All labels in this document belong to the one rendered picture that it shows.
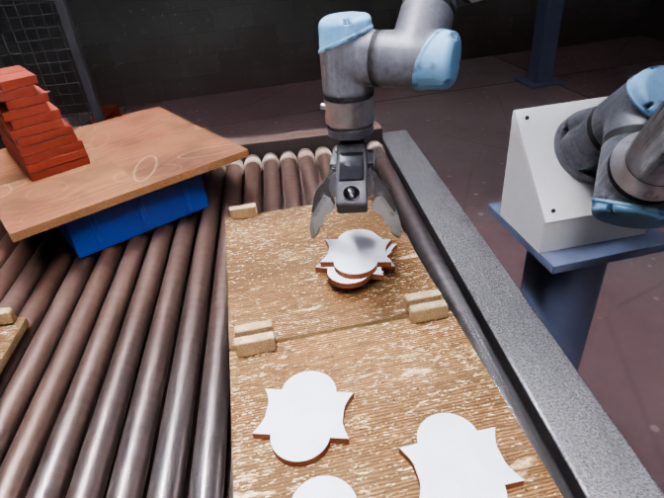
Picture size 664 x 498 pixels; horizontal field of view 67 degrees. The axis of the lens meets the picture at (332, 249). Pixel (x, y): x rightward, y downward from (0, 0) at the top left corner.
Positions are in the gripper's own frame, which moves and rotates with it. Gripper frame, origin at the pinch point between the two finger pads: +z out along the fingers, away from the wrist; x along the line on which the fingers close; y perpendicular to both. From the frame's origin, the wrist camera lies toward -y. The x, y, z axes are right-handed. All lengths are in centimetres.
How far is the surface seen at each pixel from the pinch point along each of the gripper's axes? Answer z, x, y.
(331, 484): 5.3, 0.0, -41.2
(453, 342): 6.5, -15.3, -17.4
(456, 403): 6.5, -14.7, -28.5
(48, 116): -16, 65, 24
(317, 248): 6.5, 8.1, 7.5
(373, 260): 1.8, -3.1, -3.2
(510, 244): 100, -64, 151
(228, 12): 26, 154, 445
